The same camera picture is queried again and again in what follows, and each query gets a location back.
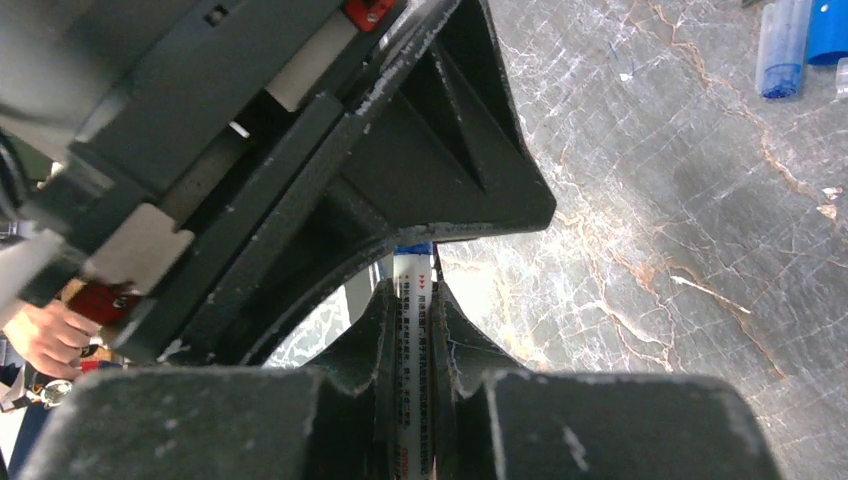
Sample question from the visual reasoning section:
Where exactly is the translucent blue pen cap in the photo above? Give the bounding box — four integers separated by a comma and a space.
755, 0, 813, 100

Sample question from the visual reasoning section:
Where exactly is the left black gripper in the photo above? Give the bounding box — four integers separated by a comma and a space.
1, 1, 411, 312

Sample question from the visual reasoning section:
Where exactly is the operator hand in background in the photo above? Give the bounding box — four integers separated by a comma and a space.
2, 300, 101, 380

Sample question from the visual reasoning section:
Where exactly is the blue pen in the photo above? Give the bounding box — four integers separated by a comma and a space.
392, 242, 434, 479

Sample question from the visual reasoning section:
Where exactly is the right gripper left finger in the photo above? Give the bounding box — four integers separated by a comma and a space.
21, 281, 397, 479

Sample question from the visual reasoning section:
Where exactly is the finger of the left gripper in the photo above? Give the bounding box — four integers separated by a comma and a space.
112, 1, 556, 365

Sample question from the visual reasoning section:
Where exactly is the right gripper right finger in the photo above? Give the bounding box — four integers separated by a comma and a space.
431, 283, 780, 479

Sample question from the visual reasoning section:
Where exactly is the solid blue pen cap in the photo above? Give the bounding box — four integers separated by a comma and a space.
806, 0, 847, 66

